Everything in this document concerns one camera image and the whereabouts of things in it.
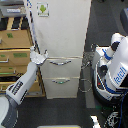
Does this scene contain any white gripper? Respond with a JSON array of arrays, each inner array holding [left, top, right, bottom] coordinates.
[[30, 46, 49, 65]]

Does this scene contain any white fridge door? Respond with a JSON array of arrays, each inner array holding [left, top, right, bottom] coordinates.
[[23, 0, 92, 58]]

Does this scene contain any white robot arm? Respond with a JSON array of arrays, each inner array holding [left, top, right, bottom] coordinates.
[[0, 47, 48, 128]]

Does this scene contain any upper fridge drawer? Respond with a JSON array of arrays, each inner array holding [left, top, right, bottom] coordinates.
[[40, 58, 82, 78]]

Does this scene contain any fridge drawer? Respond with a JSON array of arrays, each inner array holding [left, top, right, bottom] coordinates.
[[40, 58, 82, 78], [44, 78, 79, 99]]

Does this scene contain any lower fridge drawer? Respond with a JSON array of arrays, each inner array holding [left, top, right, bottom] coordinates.
[[44, 78, 79, 99]]

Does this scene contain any wooden drawer cabinet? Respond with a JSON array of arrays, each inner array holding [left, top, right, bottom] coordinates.
[[0, 16, 46, 98]]

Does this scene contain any white refrigerator body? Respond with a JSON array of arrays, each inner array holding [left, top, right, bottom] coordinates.
[[23, 0, 91, 99]]

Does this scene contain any green arrow sticker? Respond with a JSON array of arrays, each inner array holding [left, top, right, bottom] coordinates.
[[37, 2, 49, 17]]

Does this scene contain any grey box on cabinet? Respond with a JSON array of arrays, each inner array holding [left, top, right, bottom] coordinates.
[[0, 5, 26, 17]]

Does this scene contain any white blue standing robot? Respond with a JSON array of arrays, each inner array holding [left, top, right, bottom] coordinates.
[[92, 33, 128, 105]]

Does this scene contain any coiled cable on floor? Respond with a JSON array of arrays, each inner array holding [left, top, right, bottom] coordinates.
[[78, 77, 93, 94]]

